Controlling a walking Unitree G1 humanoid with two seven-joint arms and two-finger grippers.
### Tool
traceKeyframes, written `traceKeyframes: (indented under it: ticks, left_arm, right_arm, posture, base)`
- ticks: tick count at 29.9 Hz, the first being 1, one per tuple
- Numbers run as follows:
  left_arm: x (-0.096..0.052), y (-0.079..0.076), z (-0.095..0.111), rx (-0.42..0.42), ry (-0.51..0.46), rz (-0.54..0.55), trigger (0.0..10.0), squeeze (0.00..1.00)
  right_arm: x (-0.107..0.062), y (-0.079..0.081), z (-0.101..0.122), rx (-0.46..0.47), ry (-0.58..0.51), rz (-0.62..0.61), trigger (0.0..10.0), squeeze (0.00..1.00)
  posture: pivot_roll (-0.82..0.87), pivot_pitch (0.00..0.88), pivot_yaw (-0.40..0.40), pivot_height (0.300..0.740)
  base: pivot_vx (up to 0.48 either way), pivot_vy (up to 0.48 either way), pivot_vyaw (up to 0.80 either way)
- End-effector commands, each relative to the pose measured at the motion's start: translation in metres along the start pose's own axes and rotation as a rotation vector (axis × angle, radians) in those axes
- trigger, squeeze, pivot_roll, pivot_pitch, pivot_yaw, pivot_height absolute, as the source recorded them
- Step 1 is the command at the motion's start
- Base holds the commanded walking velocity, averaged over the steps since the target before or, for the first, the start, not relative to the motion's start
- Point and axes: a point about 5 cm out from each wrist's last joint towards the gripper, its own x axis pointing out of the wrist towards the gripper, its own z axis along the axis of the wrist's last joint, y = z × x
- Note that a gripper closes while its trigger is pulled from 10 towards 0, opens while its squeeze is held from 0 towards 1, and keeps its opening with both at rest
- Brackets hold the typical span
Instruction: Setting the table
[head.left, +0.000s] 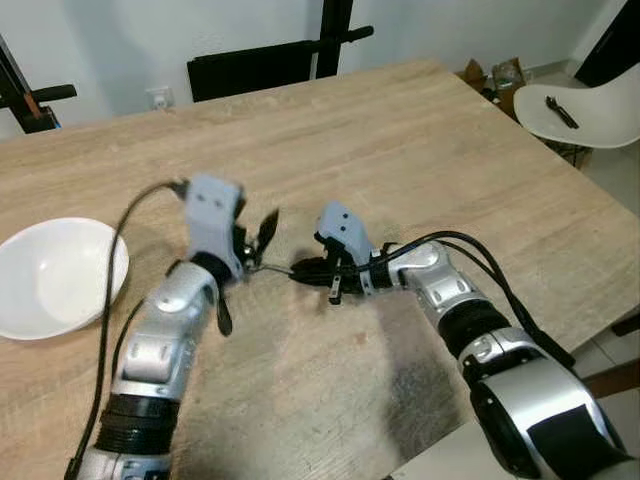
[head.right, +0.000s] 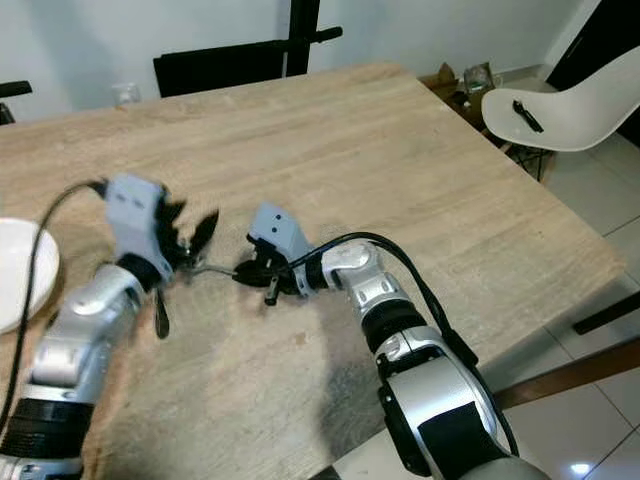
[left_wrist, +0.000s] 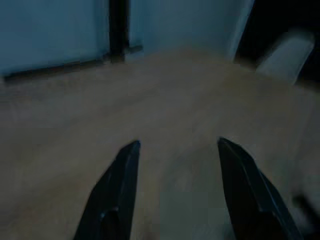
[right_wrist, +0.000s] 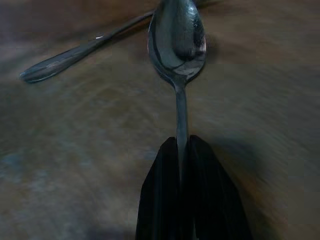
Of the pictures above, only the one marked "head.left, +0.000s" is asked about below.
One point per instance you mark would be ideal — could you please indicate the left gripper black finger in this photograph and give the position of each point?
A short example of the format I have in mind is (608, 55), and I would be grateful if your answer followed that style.
(248, 224)
(268, 232)

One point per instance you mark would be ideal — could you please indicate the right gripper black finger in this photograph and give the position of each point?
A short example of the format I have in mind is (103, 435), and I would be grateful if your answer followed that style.
(310, 278)
(315, 264)

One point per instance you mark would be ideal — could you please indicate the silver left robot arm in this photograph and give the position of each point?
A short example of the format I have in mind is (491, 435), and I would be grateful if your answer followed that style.
(150, 350)

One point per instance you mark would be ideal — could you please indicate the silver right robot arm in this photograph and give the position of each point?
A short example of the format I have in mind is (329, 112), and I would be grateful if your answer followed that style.
(520, 400)

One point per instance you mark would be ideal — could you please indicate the white bowl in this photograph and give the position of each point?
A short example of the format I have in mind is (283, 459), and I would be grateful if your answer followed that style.
(55, 280)

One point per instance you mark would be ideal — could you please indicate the black stand base bar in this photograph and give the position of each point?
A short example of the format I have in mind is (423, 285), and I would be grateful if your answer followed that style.
(628, 324)

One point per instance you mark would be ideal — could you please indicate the black upright stand pole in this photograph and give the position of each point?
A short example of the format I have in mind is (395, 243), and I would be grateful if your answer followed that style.
(333, 30)

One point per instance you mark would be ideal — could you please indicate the open brown cardboard box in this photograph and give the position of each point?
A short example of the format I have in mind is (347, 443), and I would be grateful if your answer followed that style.
(478, 78)

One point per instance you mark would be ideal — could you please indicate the white plastic chair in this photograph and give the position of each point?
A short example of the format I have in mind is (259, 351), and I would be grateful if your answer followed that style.
(600, 110)

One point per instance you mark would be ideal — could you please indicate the black tripod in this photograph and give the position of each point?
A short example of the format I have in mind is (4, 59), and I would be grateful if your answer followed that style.
(30, 110)

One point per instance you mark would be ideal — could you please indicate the large black panel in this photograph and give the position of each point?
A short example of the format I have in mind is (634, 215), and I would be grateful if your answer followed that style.
(620, 40)

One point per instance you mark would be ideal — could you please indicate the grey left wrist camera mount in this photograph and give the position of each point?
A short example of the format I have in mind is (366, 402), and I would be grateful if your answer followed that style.
(212, 215)

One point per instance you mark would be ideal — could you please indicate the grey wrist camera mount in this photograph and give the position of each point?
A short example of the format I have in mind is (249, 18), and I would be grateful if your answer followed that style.
(342, 228)
(212, 215)

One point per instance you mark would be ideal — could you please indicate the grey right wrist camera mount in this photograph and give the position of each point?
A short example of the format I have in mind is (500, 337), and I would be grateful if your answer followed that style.
(342, 228)

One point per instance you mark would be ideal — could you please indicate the white wall socket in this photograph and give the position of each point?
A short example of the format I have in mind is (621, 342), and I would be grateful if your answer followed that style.
(161, 98)

